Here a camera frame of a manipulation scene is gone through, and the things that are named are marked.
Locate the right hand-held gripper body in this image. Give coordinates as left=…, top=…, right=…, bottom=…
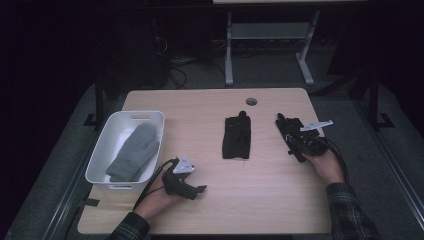
left=294, top=119, right=334, bottom=158

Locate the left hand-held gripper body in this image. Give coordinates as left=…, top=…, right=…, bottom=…
left=161, top=154, right=200, bottom=201

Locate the black glove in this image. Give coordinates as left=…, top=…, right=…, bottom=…
left=275, top=112, right=329, bottom=164
left=221, top=110, right=252, bottom=160

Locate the white plastic bin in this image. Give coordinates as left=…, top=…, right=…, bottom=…
left=84, top=110, right=166, bottom=194

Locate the person's left hand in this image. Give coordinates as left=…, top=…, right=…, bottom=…
left=134, top=170, right=183, bottom=222

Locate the grey metal stand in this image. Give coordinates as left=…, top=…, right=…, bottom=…
left=224, top=10, right=322, bottom=88

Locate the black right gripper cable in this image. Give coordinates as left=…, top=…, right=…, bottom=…
left=318, top=136, right=350, bottom=184

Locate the black frame post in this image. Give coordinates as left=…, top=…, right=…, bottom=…
left=94, top=74, right=105, bottom=127
left=368, top=71, right=380, bottom=130

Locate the aluminium floor rail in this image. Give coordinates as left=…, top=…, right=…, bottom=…
left=41, top=99, right=126, bottom=240
left=351, top=98, right=424, bottom=231

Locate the black strap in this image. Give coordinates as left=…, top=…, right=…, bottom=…
left=82, top=197, right=101, bottom=208

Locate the bundle of floor cables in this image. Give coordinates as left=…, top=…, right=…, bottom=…
left=151, top=18, right=226, bottom=90

